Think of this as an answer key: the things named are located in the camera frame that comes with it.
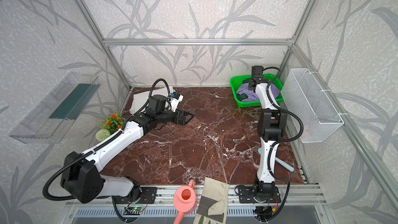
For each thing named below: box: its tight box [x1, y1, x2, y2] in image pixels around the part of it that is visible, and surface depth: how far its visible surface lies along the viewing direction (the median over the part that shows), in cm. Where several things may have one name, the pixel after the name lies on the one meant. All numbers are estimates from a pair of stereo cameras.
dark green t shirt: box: [236, 93, 249, 102], surface depth 110 cm
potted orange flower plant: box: [95, 112, 124, 142], surface depth 83 cm
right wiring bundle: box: [252, 204, 280, 224], surface depth 71 cm
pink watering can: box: [173, 178, 198, 224], surface depth 64 cm
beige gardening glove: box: [192, 176, 230, 224], surface depth 72 cm
